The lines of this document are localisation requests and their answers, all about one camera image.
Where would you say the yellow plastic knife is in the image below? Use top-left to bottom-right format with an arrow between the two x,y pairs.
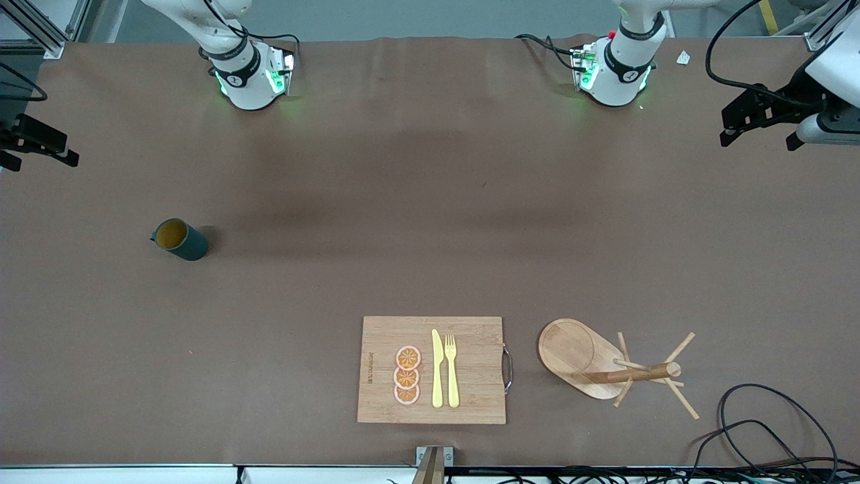
431,329 -> 445,409

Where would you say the black floor cable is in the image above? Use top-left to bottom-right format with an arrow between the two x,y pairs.
689,420 -> 817,484
719,383 -> 841,484

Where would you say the yellow plastic fork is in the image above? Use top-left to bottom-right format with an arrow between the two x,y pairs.
444,334 -> 460,409

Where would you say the dark green cup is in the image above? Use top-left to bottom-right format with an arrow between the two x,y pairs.
150,218 -> 209,261

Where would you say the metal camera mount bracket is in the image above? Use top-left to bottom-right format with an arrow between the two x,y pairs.
411,446 -> 454,484

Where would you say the black base cable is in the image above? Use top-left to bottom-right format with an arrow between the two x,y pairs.
515,32 -> 585,71

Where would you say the brown table cover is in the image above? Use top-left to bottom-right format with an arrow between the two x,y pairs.
0,34 -> 860,468

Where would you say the wooden mug rack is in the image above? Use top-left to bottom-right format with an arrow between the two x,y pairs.
538,318 -> 699,421

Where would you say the bamboo cutting board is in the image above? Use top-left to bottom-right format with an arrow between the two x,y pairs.
357,316 -> 513,425

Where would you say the aluminium frame profile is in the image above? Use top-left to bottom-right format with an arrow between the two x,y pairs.
803,0 -> 849,52
0,0 -> 91,58

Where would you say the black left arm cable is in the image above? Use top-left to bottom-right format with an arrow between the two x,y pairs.
705,0 -> 817,108

